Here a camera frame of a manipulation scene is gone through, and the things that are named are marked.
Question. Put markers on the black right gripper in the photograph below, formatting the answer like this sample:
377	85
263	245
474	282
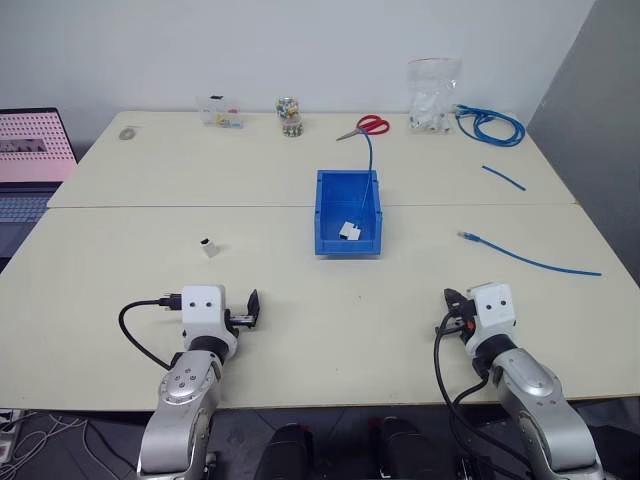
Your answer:
460	320

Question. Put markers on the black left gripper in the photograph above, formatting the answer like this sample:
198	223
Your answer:
240	320

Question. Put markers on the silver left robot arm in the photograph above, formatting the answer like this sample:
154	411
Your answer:
182	400

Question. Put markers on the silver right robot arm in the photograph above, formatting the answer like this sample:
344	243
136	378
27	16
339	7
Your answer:
537	400

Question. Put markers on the small white connector block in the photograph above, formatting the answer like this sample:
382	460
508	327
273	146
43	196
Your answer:
210	248

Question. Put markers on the white connector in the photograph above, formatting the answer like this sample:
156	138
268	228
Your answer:
349	232

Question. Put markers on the blue plastic storage bin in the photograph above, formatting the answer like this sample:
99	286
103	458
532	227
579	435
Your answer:
330	200

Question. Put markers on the jar of colourful beads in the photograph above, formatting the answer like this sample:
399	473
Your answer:
288	116

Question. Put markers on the clear box of small parts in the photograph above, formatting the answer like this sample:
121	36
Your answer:
220	112

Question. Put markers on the clear zip bag with connectors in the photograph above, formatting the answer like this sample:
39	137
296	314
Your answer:
432	97

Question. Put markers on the open laptop with pink screen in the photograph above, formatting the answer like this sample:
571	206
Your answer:
30	150

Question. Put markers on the white power strip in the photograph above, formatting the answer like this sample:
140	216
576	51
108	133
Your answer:
5	435

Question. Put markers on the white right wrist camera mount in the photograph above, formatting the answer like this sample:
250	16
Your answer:
493	307

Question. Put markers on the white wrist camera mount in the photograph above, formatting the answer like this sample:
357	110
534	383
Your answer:
202	306
493	307

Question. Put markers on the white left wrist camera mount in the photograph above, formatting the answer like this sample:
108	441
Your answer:
202	306

